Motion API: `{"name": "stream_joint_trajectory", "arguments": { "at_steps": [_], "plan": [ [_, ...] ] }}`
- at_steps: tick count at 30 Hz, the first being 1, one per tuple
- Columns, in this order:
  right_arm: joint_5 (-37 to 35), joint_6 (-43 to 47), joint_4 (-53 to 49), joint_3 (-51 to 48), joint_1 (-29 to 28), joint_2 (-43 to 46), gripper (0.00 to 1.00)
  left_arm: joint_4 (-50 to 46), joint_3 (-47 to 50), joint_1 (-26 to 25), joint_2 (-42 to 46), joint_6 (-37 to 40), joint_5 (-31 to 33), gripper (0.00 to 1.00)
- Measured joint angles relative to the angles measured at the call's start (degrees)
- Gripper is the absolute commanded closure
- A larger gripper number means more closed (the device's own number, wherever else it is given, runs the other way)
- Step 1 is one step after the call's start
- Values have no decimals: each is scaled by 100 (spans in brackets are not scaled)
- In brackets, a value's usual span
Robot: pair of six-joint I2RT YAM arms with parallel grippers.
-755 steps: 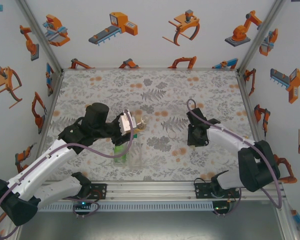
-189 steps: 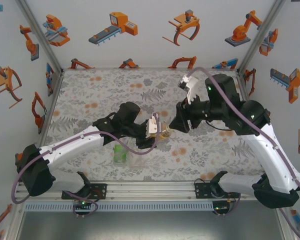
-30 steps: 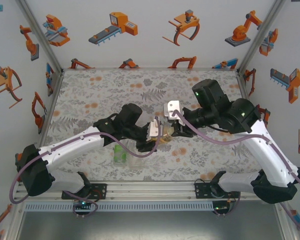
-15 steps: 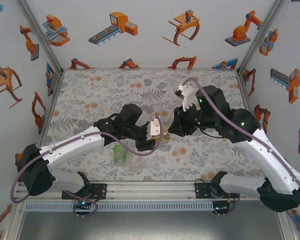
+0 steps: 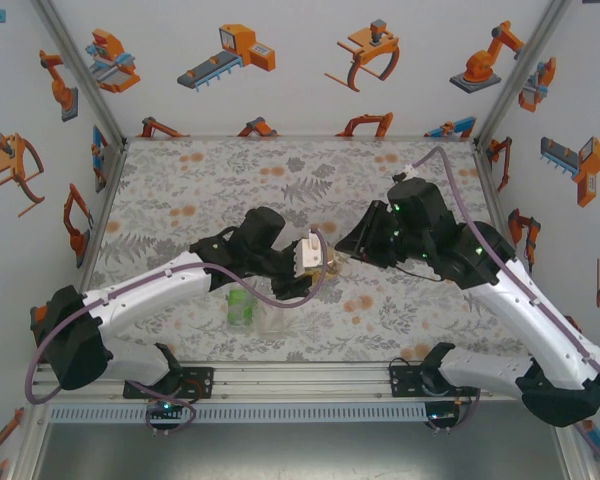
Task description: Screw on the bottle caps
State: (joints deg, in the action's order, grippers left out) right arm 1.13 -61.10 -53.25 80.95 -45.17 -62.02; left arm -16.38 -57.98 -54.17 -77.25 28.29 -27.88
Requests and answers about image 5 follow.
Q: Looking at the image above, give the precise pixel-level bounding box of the aluminium frame post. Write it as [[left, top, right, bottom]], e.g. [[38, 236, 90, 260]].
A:
[[554, 424, 599, 480], [9, 404, 51, 480], [29, 0, 129, 149], [472, 0, 576, 151]]

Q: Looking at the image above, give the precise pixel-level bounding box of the tall clear plastic bottle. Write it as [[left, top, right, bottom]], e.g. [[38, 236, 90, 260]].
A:
[[255, 279, 287, 337]]

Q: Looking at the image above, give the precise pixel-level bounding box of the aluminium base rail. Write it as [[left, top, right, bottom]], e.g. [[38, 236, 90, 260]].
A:
[[32, 362, 531, 401]]

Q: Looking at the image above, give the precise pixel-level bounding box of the aluminium frame side rail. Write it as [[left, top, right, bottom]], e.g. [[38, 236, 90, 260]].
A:
[[72, 139, 131, 306], [472, 142, 536, 281]]

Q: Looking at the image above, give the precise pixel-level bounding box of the clear bottle with green label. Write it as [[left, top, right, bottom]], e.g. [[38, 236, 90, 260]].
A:
[[225, 287, 259, 331]]

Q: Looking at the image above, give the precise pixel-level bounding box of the slotted grey cable duct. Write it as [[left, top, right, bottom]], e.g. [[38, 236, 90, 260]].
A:
[[47, 402, 429, 425]]

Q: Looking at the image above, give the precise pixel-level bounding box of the aluminium frame back rail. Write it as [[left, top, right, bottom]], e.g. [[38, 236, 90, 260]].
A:
[[124, 132, 476, 144]]

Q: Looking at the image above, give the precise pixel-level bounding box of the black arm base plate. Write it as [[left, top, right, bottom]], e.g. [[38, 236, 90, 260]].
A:
[[179, 367, 215, 401], [389, 363, 426, 399]]

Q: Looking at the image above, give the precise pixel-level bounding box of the yellow tea bottle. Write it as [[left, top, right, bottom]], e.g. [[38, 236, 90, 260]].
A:
[[319, 247, 346, 279]]

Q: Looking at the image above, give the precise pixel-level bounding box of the thin base cable loop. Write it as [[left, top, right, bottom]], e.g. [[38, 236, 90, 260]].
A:
[[427, 389, 481, 434], [129, 382, 201, 439]]

